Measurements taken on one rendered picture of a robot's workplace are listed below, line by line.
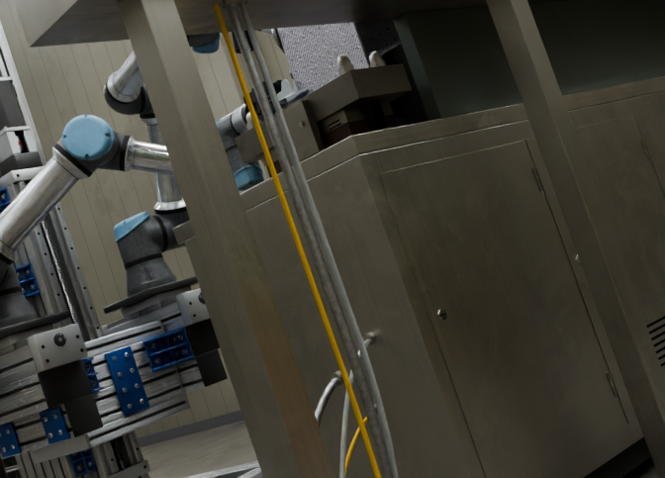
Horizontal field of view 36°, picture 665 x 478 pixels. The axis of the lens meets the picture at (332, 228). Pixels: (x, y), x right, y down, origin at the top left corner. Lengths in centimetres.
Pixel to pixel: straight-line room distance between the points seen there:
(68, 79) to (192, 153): 724
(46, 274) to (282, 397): 159
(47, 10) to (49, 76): 728
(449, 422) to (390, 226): 38
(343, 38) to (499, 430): 91
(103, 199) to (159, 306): 557
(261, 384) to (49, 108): 756
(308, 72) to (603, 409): 100
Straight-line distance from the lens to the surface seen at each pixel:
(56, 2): 160
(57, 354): 262
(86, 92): 854
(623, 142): 268
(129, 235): 305
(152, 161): 272
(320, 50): 236
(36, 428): 277
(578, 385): 226
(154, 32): 153
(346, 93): 203
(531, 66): 216
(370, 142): 198
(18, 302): 275
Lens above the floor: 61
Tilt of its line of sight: 4 degrees up
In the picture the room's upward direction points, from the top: 19 degrees counter-clockwise
